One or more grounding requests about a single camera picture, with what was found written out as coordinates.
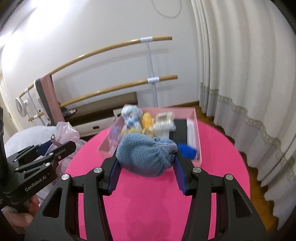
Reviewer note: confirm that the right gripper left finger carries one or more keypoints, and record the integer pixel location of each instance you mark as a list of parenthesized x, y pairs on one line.
[(58, 217)]

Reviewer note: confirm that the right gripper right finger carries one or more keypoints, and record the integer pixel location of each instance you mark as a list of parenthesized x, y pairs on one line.
[(236, 216)]

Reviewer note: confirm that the clear plastic pouch with band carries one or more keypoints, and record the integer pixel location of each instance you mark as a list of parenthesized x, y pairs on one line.
[(64, 132)]

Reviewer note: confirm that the royal blue knitted cloth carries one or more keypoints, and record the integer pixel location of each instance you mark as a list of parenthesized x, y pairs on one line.
[(187, 151)]

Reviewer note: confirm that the purple organza scrunchie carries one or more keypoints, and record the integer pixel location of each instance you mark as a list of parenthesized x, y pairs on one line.
[(114, 136)]

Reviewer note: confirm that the light blue fuzzy sock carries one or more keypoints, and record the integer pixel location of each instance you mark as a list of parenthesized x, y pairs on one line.
[(145, 156)]

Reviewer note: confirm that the yellow crochet toy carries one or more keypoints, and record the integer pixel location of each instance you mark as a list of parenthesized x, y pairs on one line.
[(147, 125)]

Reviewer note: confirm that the left hand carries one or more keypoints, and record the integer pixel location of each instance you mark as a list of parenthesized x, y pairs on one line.
[(19, 221)]

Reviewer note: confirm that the grey puffy jacket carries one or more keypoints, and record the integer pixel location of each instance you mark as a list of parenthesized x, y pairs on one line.
[(35, 136)]

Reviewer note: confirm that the pink grey hanging band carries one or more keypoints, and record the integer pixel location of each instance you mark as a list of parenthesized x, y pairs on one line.
[(47, 95)]

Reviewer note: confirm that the round pink table cover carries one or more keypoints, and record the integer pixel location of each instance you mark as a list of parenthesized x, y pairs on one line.
[(154, 208)]

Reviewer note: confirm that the brown white low bench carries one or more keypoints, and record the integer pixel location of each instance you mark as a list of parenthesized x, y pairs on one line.
[(92, 118)]

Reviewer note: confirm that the black small box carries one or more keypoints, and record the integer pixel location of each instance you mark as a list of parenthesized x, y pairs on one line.
[(179, 136)]

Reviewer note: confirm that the pink cardboard box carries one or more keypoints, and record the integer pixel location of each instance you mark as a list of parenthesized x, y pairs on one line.
[(180, 113)]

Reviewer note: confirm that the yellow green organza scrunchie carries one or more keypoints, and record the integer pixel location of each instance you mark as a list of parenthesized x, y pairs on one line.
[(125, 131)]

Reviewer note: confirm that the white pearl hair clip card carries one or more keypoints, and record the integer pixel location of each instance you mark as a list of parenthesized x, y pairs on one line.
[(164, 122)]

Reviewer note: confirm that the lower wooden ballet bar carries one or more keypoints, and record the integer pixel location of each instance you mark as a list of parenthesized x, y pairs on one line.
[(114, 88)]

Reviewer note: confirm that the wooden ballet bar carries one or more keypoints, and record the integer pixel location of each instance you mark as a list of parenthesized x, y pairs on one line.
[(114, 88), (111, 47)]

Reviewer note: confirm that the cream curtain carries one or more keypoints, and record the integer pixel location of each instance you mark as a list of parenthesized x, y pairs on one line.
[(247, 84)]

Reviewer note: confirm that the upper wooden ballet bar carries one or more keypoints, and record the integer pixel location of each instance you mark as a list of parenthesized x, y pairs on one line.
[(111, 47)]

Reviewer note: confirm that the white bar stand post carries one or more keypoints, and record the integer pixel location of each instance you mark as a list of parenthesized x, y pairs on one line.
[(151, 69)]

